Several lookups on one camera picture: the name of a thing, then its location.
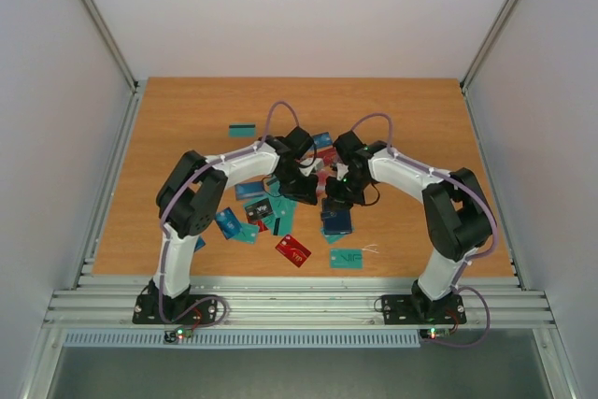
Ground dark blue card holder wallet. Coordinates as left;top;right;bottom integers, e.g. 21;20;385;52
320;198;353;235

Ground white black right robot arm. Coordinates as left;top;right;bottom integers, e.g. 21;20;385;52
325;131;499;321

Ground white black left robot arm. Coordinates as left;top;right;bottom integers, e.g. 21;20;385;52
135;126;318;324

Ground black VIP card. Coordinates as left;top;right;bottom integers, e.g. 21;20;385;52
243;198;274;223

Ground blue card with stripe left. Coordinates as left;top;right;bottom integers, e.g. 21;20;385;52
235;181;265;201

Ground blue VIP card back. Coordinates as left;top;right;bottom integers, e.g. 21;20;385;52
312;132;333;150

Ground teal VIP card front right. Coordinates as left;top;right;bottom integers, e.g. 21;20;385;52
329;249;363;270

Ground red card centre front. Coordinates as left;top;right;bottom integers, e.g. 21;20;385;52
275;235;311;268

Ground teal card with magnetic stripe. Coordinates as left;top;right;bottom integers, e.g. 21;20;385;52
228;123;256;138

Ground blue card left middle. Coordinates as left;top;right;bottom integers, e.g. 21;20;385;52
215;207;243;239

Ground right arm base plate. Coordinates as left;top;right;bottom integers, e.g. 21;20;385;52
377;294;467;326

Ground grey slotted cable duct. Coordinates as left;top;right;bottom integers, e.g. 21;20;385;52
64;329;420;349

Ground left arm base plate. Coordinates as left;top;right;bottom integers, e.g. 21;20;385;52
132;294;221;325

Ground aluminium frame post right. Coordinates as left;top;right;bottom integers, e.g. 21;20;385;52
460;0;520;93

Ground aluminium frame post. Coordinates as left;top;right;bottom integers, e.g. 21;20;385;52
79;0;139;93
460;0;520;93

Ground aluminium frame post left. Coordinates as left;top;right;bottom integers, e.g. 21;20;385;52
79;0;139;93

